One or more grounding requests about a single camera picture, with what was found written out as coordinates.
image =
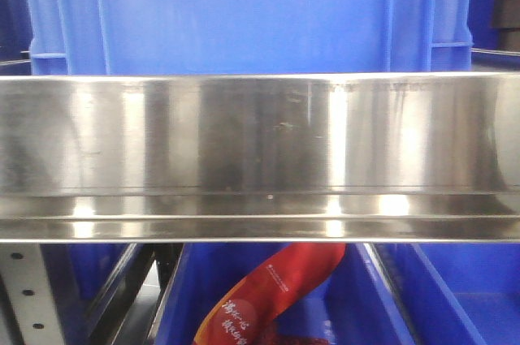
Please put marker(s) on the perforated metal shelf post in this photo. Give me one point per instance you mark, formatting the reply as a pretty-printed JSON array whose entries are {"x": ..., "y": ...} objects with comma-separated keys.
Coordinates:
[{"x": 27, "y": 283}]

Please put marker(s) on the lower blue bin right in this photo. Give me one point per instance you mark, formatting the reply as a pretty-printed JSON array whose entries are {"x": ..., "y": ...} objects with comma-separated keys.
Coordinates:
[{"x": 457, "y": 293}]

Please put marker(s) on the red printed package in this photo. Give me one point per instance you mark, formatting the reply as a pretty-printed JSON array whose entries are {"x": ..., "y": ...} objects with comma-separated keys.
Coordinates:
[{"x": 250, "y": 306}]

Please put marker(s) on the large blue bin on shelf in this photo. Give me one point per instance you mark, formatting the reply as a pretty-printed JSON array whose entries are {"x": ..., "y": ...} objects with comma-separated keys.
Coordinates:
[{"x": 155, "y": 37}]

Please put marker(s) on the lower blue bin middle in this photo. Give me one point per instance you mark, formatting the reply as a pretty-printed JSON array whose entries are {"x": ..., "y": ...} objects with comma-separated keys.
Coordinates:
[{"x": 353, "y": 306}]

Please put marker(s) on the stainless steel shelf rail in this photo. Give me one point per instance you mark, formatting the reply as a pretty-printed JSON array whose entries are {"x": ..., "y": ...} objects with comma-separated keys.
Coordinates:
[{"x": 379, "y": 157}]

